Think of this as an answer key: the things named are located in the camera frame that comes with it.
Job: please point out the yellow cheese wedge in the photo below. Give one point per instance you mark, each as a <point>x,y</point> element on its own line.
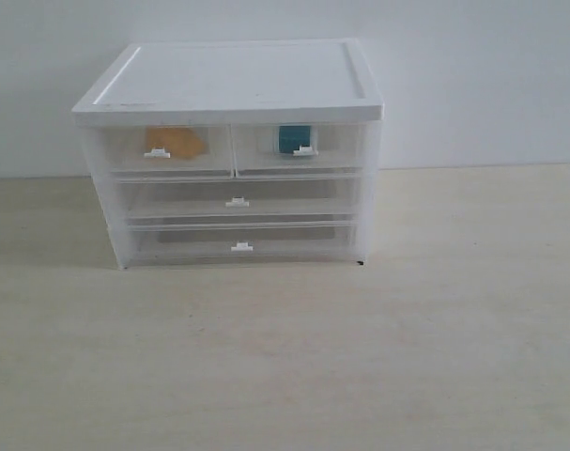
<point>173,143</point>

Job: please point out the white bottle teal label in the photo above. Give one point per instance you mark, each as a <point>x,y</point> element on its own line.
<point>292,138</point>

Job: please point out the white plastic drawer cabinet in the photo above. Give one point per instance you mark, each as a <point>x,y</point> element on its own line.
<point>231,84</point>

